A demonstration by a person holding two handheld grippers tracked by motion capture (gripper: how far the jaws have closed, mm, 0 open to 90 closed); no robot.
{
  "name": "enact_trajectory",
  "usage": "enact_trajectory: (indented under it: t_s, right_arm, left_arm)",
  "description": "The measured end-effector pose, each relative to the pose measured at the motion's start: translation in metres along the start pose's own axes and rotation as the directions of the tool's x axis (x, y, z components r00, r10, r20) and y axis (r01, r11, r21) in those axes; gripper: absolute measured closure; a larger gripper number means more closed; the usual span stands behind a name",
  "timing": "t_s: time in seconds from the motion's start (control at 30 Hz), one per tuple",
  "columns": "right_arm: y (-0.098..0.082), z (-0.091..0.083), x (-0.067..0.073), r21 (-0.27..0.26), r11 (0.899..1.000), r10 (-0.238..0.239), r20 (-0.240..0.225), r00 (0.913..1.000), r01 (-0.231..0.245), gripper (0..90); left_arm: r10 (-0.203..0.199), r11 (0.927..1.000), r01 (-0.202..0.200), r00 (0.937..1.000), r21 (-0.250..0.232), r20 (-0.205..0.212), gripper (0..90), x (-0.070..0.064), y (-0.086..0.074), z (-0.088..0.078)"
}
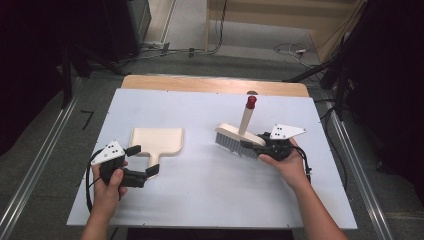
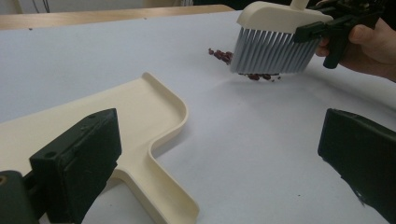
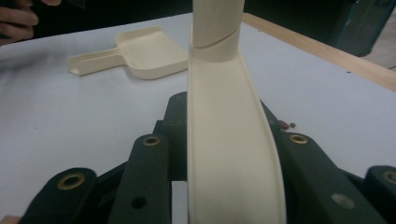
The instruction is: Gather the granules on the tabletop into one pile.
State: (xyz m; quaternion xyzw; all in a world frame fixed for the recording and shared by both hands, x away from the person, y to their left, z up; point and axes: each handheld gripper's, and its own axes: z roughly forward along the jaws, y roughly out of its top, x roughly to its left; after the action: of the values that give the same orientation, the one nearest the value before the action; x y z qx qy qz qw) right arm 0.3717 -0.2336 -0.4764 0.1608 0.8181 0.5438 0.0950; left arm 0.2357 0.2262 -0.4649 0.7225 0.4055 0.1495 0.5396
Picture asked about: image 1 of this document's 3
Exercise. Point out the black metal stand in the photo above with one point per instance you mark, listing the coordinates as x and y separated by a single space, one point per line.
340 83

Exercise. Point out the person's left hand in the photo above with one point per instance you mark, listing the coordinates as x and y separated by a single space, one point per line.
106 200

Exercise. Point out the black stand legs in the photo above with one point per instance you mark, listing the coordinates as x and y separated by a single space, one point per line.
68 76

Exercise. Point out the aluminium floor rail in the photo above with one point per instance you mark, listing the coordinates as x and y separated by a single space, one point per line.
363 186
40 160

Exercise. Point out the person's right hand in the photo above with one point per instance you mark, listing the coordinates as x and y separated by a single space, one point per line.
290 166

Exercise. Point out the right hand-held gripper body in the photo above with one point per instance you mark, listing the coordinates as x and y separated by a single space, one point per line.
283 131

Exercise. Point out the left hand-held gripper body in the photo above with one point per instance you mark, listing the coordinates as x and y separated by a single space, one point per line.
108 152

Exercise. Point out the black cabinet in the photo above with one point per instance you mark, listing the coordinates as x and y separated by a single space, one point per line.
128 26

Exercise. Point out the light wooden furniture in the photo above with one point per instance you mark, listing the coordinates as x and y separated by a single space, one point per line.
283 16

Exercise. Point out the cream brush with red tip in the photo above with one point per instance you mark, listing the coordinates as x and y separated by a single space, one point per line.
236 133

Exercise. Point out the black curtain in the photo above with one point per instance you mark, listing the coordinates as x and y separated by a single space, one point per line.
30 50
393 83

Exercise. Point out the cream plastic dustpan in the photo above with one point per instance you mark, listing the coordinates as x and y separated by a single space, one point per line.
160 140

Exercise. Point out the wooden table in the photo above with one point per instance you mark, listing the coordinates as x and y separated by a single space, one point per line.
200 85

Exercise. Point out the white table board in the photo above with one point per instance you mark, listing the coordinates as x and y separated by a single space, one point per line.
200 200

